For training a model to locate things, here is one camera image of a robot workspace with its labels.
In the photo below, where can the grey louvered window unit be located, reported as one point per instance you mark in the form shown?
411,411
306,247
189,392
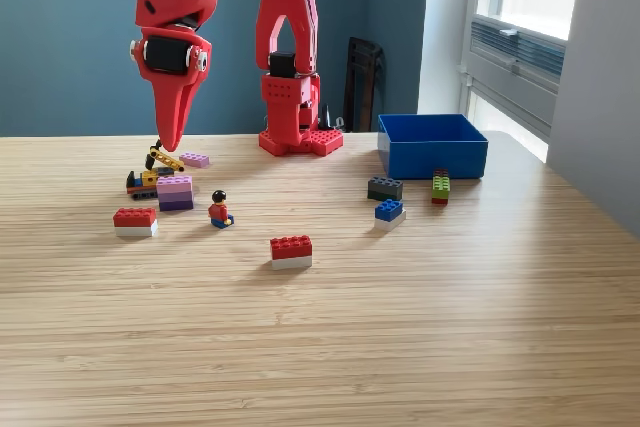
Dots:
520,54

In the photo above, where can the blue plastic bin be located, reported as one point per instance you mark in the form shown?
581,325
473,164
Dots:
437,157

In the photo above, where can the toy figure red shirt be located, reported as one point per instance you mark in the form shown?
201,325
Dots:
218,211

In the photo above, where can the blue and white brick stack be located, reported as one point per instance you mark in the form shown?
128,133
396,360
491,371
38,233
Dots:
389,212

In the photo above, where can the small yellow toy digger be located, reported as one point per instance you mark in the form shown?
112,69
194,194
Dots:
147,179

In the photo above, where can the dark grey brick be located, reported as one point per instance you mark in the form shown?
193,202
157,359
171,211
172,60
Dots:
385,189

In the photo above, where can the pink and purple brick stack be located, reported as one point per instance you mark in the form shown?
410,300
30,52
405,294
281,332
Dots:
175,194

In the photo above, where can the black folded chair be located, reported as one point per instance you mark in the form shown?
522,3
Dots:
365,92

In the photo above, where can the green and red brick stack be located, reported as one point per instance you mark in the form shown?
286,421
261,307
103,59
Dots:
440,187

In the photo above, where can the flat pink brick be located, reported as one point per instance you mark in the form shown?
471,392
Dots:
195,160

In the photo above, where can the red and white brick stack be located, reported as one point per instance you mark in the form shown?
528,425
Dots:
135,219
291,249

